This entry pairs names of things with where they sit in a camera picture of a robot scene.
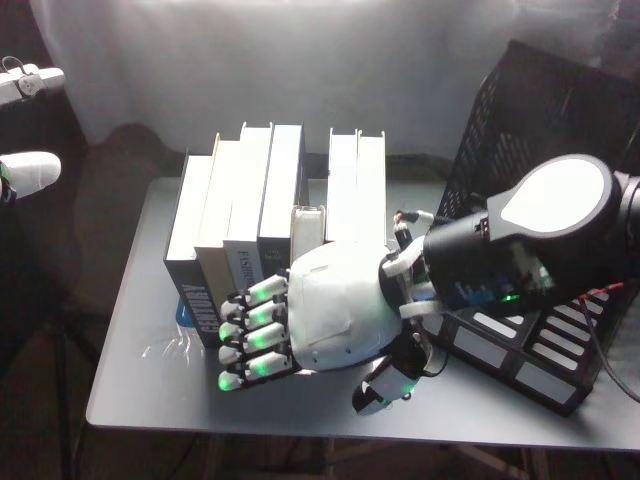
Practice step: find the blue bookend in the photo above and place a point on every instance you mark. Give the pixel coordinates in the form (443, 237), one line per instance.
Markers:
(184, 320)

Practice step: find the black Let It Be book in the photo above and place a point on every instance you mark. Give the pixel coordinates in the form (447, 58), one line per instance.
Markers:
(280, 190)

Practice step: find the black Century book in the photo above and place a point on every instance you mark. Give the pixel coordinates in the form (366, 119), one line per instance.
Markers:
(190, 210)

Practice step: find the white backdrop cloth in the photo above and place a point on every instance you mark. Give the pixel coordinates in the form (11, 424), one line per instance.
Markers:
(300, 60)

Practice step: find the cream spine book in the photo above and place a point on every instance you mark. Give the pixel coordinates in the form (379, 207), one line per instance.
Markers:
(215, 200)

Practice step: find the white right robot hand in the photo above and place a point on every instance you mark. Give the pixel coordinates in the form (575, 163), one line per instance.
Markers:
(340, 310)

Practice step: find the black mesh file rack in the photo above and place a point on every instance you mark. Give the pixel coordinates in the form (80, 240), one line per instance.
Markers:
(550, 115)

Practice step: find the small cream checkered book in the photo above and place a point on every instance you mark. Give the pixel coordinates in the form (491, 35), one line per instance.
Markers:
(307, 230)

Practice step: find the clear plastic wrap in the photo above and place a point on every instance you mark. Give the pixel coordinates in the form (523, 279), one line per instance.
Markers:
(170, 345)

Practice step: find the white Fashion book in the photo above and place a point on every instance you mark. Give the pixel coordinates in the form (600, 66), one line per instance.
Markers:
(247, 190)

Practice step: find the tall white book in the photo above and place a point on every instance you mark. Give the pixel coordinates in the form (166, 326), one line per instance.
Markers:
(342, 190)

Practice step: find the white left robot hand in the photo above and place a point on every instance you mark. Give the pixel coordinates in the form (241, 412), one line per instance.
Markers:
(30, 172)

